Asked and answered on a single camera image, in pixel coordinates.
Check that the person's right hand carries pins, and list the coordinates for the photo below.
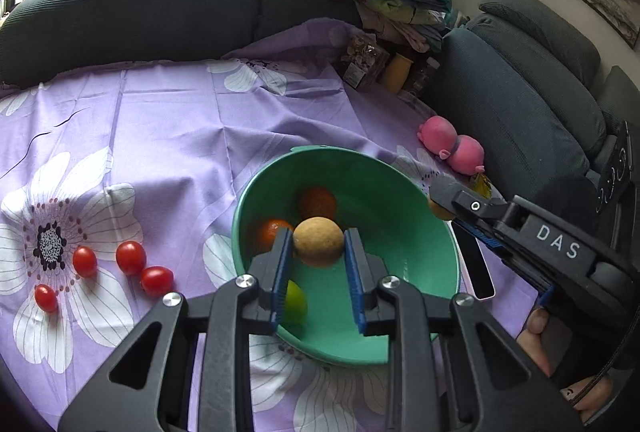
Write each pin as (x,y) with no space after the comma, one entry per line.
(535,337)

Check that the long dark green sofa cushion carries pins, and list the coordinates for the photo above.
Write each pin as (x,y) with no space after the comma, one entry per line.
(125,17)

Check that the purple floral sheet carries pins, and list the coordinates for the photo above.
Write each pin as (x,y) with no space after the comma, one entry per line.
(175,137)

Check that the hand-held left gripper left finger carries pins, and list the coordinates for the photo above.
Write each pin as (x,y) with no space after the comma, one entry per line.
(281,277)

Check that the dark glass jar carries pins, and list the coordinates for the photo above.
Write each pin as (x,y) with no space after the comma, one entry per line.
(424,75)

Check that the pink plush toy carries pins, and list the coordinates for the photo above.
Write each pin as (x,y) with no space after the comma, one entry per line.
(450,145)

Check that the yellow bottle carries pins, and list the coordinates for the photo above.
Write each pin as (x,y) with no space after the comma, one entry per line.
(397,72)

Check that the green lime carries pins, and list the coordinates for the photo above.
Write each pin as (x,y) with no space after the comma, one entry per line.
(296,302)

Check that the black rectangular object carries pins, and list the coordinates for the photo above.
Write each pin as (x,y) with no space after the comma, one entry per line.
(477,272)

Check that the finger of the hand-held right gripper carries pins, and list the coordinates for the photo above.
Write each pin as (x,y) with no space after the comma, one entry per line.
(477,234)
(460,198)

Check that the red cherry tomato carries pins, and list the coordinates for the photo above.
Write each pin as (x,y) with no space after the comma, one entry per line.
(46,298)
(156,280)
(85,260)
(130,257)

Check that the green plastic bowl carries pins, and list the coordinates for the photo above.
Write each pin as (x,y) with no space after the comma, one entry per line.
(400,222)

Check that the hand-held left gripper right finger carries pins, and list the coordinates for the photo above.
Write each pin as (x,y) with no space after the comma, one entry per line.
(356,282)

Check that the grey sofa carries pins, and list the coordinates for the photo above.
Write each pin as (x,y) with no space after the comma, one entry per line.
(515,87)

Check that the brown snack bag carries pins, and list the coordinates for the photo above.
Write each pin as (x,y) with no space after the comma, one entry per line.
(362,60)

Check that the tan round fruit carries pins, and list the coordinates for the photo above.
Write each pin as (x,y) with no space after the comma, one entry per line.
(318,242)
(439,211)

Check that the stack of folded clothes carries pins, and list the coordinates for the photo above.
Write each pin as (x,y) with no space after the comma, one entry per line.
(400,25)

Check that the yellow wrapper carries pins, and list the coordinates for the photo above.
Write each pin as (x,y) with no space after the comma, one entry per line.
(481,184)

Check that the short dark green sofa cushion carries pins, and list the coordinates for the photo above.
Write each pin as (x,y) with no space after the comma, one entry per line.
(300,12)

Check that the small orange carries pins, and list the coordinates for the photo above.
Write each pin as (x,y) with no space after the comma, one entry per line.
(317,202)
(270,234)

